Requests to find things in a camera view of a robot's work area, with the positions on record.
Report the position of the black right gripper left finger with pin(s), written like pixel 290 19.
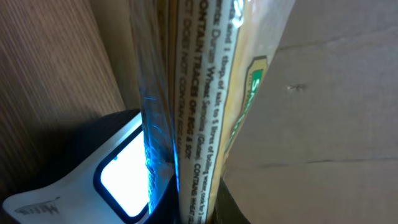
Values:
pixel 167 209

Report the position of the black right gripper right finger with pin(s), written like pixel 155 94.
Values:
pixel 226 209

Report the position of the white barcode scanner box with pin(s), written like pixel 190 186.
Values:
pixel 101 177

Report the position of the orange spaghetti packet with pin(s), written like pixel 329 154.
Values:
pixel 201 64

